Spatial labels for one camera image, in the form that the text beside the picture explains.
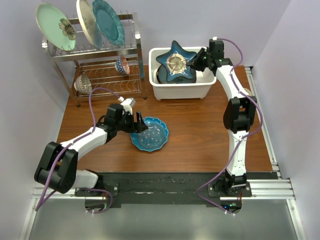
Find blue patterned bowl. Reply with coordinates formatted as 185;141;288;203
115;55;130;75

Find cream mug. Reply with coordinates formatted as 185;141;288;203
244;88;252;96

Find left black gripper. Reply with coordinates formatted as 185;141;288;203
115;111;148;134

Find blue scalloped plate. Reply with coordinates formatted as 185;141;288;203
130;116;169;152

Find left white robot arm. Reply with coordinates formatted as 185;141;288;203
34;103;148;196

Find teal plate on rack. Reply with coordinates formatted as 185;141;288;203
92;0;125;47

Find dark blue star plate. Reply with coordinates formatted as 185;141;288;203
155;40;197;82

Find mint floral plate on rack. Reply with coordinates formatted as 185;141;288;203
35;3;76;52

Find dark blue glazed plate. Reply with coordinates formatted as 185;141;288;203
156;65;197;84

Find metal dish rack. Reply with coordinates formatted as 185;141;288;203
41;12;147;107

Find cream plate on rack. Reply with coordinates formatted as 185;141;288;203
76;0;98;47

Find grey patterned bowl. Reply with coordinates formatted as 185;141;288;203
73;73;92;95

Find white plastic bin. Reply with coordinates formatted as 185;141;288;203
148;47;217;100

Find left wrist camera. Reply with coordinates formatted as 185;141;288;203
118;96;136;115

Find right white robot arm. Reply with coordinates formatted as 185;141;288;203
187;37;261;197

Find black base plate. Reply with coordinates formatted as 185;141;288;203
74;171;253;208

